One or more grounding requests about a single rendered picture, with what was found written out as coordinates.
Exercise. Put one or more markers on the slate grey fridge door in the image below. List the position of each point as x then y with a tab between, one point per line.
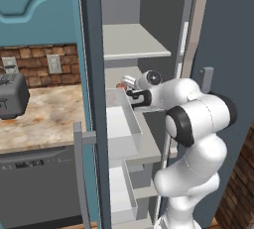
228	41
94	74

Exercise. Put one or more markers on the grey wall socket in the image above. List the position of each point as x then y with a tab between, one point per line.
54	63
10	63

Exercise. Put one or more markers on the dark grey fridge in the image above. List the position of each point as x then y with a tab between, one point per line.
155	5

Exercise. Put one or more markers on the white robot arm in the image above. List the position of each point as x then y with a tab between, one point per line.
198	124

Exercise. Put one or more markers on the clear white fridge drawer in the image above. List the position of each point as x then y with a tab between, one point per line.
120	130
120	193

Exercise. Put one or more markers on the teal wall cupboard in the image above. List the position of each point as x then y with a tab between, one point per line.
36	8

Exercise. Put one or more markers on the white fridge shelf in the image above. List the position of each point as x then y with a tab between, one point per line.
132	43

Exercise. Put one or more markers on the dark grey toaster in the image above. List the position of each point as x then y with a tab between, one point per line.
11	95

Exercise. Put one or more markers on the grey fridge shelf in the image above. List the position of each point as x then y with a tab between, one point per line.
150	140

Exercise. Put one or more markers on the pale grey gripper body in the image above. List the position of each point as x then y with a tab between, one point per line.
129	81

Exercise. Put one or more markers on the red peach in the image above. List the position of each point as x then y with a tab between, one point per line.
119	86

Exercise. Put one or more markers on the dark grey dishwasher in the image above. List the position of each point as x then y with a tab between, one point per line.
36	190

